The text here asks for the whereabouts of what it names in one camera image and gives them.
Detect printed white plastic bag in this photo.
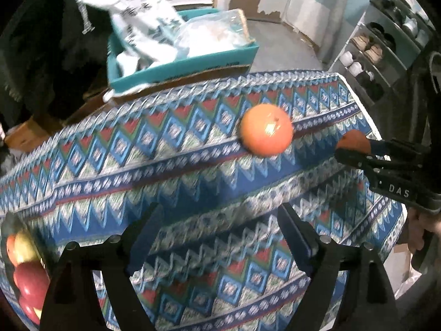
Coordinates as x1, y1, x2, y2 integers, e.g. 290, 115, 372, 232
64, 0, 188, 76

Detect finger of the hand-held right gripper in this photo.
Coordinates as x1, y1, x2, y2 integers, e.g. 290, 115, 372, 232
368, 138, 432, 157
335, 148, 391, 181

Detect clear glass bowl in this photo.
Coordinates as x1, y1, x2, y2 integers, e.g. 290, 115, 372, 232
0, 210, 52, 328

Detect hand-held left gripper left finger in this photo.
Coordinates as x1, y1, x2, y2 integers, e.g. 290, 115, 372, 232
41, 203, 165, 331

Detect white shoes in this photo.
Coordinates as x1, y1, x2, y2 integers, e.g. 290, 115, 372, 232
341, 52, 374, 81

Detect brown cardboard box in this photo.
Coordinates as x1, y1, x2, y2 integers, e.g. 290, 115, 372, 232
4, 113, 67, 153

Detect teal cardboard box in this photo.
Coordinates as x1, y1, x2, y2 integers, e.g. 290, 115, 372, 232
106, 9, 260, 94

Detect large orange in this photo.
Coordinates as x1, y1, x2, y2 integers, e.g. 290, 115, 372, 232
239, 103, 294, 156

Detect small orange tangerine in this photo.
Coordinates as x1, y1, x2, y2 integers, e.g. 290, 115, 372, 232
336, 130, 373, 156

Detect beige shoes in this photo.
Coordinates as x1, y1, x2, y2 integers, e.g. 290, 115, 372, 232
353, 34, 384, 63

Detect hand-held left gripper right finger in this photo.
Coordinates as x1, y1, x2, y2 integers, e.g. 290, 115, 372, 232
277, 203, 400, 331

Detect person's right hand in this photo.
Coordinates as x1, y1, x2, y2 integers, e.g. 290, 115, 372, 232
406, 210, 441, 253

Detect green pear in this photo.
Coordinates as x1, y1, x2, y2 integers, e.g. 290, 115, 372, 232
14, 229, 41, 265

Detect grey shoe rack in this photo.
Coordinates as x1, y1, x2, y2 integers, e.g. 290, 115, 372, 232
327, 0, 435, 108

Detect patterned blue tablecloth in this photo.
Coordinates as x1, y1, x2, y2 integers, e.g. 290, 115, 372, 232
0, 70, 407, 331

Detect clear plastic bag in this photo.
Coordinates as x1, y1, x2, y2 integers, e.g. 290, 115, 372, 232
174, 9, 255, 60

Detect dark hanging clothing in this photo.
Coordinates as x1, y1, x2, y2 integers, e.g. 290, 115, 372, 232
0, 0, 116, 130

